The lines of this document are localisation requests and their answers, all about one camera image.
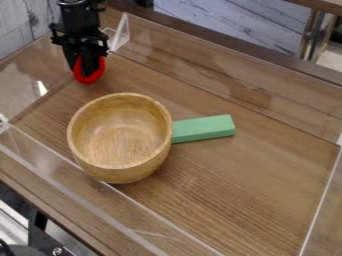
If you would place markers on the black table leg clamp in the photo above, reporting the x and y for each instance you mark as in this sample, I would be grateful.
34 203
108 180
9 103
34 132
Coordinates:
41 240

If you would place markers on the red felt strawberry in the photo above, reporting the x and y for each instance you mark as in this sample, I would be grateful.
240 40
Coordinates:
95 76

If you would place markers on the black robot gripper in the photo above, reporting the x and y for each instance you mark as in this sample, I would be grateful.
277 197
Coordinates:
78 34

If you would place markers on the green rectangular block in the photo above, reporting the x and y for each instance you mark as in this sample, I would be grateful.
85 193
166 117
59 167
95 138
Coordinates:
197 129

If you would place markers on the wooden furniture frame background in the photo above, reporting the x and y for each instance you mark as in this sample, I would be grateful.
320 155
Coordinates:
325 12

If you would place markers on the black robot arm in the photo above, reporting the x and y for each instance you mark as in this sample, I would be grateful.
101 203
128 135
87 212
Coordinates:
83 41

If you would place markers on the clear acrylic corner bracket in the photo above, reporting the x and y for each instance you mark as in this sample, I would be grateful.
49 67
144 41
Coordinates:
118 35

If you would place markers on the wooden bowl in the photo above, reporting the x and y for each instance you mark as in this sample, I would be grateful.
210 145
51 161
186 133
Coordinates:
120 137

